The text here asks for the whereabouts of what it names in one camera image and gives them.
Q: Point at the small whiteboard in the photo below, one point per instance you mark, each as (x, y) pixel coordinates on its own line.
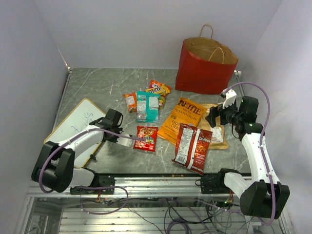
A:
(78, 119)

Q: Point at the red Doritos bag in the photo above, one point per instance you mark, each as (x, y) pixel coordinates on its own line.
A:
(191, 148)

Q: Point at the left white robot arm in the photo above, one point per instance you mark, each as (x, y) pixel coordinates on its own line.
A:
(54, 169)

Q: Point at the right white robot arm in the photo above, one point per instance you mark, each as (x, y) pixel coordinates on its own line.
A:
(264, 196)

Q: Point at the aluminium rail frame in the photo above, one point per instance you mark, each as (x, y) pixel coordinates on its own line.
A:
(142, 205)

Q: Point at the small red snack packet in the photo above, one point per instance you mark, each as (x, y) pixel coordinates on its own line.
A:
(149, 135)

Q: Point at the red paper bag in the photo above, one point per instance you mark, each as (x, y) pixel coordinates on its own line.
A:
(205, 65)

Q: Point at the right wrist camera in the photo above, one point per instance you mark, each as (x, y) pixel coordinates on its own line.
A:
(229, 96)

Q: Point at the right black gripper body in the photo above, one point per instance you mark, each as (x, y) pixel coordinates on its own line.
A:
(229, 114)

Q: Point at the brown snack pouch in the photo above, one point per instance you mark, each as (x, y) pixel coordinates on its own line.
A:
(218, 141)

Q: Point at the orange Kettle chips bag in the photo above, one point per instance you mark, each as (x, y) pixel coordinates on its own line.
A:
(186, 111)

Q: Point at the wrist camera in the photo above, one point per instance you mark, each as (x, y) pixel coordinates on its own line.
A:
(229, 96)
(125, 140)

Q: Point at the yellow M&M's bag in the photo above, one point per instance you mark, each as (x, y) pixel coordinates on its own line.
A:
(162, 90)

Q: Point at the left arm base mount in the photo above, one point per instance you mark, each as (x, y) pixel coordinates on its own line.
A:
(98, 181)

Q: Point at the orange snack packet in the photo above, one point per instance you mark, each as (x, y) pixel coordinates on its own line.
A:
(131, 101)

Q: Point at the teal Fox's candy bag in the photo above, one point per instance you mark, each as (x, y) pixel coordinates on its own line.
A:
(147, 107)

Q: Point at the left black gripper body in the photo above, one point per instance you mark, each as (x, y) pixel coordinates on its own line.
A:
(117, 129)

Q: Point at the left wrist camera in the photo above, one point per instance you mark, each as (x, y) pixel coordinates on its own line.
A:
(125, 140)

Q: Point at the orange Fox's candy bag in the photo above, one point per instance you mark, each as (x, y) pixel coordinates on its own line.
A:
(162, 99)

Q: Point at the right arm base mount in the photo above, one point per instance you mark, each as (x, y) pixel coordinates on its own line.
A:
(211, 184)

